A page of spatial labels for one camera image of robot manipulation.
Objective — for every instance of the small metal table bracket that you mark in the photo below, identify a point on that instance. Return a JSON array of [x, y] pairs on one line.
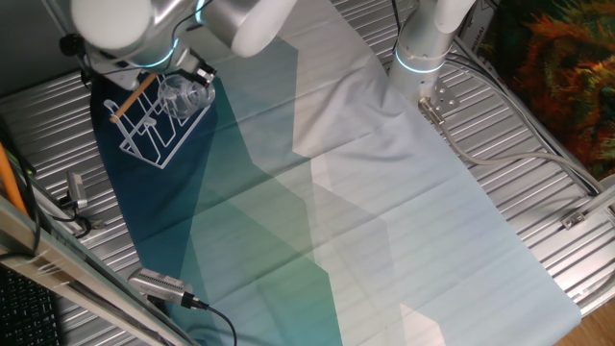
[[574, 219]]

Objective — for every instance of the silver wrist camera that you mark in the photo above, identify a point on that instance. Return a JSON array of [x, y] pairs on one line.
[[113, 72]]

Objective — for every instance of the teal white gradient tablecloth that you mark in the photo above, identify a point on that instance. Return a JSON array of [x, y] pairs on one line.
[[360, 216]]

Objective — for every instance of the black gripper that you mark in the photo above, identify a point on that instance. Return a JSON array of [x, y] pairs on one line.
[[204, 74]]

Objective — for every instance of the clear plastic cup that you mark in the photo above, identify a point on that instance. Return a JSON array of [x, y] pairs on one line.
[[182, 103]]

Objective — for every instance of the orange tube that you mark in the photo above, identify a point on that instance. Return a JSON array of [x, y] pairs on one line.
[[9, 180]]

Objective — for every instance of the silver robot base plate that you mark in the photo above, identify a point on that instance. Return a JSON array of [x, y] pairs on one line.
[[444, 96]]

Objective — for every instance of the black clamp tool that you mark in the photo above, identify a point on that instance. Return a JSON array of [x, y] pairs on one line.
[[97, 224]]

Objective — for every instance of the white metal bar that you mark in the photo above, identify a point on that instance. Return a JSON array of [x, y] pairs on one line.
[[600, 202]]

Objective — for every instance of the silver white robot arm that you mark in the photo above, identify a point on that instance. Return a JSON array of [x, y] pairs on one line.
[[230, 24]]

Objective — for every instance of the silver exterior camera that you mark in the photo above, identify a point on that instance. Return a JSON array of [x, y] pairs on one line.
[[158, 286], [77, 190]]

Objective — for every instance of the black keyboard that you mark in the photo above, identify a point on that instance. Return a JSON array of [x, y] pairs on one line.
[[24, 312]]

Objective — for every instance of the aluminium frame rail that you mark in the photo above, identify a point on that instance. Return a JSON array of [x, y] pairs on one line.
[[72, 269]]

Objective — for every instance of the grey metal frame pole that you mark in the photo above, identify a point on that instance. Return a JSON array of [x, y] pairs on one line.
[[55, 14]]

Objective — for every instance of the cardboard box red print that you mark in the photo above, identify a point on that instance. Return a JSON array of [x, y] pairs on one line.
[[475, 29]]

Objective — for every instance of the orange green patterned fabric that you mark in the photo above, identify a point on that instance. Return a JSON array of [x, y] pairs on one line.
[[552, 57]]

